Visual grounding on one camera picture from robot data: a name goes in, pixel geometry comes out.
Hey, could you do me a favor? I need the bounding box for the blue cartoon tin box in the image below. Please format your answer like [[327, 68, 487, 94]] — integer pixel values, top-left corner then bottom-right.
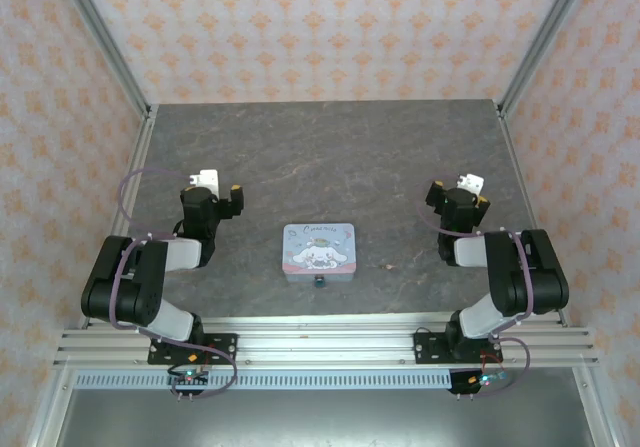
[[281, 222, 359, 285]]

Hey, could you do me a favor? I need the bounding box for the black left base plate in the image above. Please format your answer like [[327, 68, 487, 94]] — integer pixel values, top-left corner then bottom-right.
[[147, 333, 239, 366]]

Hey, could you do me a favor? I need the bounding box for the aluminium mounting rail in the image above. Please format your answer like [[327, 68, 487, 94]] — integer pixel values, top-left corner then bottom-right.
[[52, 316, 600, 368]]

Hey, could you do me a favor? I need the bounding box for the slotted grey cable duct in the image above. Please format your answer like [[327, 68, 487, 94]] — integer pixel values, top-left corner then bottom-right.
[[73, 370, 511, 391]]

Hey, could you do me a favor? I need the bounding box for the aluminium frame post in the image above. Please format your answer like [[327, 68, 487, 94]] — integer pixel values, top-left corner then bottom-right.
[[497, 0, 599, 118], [52, 0, 154, 118]]

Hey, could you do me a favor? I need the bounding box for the left circuit board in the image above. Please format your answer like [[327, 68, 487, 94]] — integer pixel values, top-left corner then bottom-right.
[[167, 366, 210, 393]]

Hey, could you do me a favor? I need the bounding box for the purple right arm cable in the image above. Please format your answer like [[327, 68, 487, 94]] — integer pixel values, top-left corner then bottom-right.
[[416, 179, 532, 398]]

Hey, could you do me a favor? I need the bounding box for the aluminium table side rail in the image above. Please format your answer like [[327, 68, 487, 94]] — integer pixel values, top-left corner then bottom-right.
[[77, 115, 157, 329], [498, 109, 570, 327]]

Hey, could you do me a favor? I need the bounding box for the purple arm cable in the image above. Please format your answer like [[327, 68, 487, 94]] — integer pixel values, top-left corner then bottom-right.
[[416, 179, 532, 398], [108, 167, 239, 399]]

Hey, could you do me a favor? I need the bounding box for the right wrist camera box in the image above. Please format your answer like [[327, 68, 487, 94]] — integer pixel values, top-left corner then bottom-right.
[[455, 172, 486, 194]]

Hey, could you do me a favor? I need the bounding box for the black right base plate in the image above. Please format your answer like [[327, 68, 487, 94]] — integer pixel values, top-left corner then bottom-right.
[[413, 330, 505, 366]]

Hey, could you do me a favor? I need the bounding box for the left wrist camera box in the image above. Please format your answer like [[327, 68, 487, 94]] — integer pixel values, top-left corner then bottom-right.
[[188, 168, 219, 194]]

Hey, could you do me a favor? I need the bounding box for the right circuit board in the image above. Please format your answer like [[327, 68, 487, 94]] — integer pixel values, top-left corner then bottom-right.
[[449, 369, 511, 396]]

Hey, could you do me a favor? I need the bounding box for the circuit board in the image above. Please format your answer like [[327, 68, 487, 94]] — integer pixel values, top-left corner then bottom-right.
[[449, 369, 511, 396], [167, 366, 210, 393]]

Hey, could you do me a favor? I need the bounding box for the grey metal panel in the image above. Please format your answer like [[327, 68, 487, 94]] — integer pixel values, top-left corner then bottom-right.
[[59, 389, 594, 447]]

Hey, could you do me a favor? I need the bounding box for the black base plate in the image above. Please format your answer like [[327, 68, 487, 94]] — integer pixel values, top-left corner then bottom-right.
[[413, 330, 505, 366], [147, 333, 239, 366]]

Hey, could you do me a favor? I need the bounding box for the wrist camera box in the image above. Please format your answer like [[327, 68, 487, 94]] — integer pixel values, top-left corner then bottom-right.
[[188, 168, 219, 194], [455, 172, 486, 194]]

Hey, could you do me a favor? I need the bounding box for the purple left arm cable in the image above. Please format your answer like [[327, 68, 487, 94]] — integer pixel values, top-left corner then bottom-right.
[[108, 167, 239, 399]]

